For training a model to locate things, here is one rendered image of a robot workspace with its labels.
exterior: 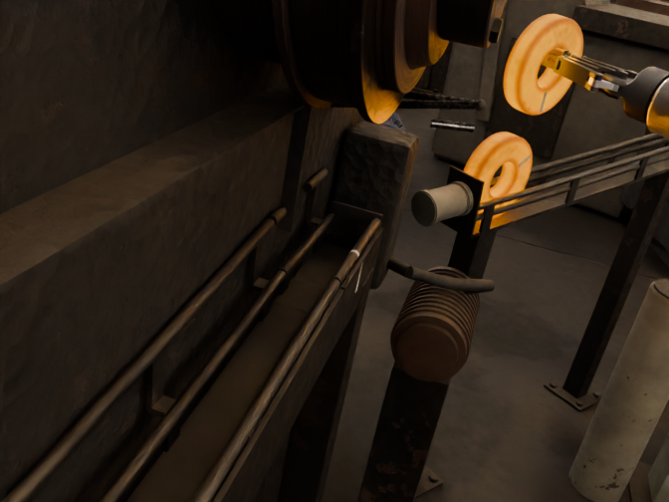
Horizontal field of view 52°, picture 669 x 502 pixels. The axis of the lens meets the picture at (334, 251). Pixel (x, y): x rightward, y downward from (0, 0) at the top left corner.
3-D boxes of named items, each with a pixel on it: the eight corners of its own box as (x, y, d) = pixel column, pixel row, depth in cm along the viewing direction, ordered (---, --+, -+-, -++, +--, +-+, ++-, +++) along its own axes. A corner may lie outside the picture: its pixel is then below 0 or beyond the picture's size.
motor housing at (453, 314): (336, 543, 132) (396, 307, 109) (364, 468, 152) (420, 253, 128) (401, 568, 130) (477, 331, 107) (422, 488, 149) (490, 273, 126)
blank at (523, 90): (516, 17, 103) (533, 23, 101) (577, 9, 112) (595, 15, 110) (493, 115, 112) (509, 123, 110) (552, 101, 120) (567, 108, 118)
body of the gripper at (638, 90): (636, 126, 96) (581, 103, 102) (666, 124, 102) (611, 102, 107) (659, 74, 93) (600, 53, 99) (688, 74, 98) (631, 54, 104)
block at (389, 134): (312, 274, 108) (339, 127, 98) (327, 255, 115) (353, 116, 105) (377, 294, 106) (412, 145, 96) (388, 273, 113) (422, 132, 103)
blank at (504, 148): (466, 229, 126) (480, 237, 124) (450, 168, 115) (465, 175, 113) (523, 177, 130) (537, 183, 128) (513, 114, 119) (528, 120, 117)
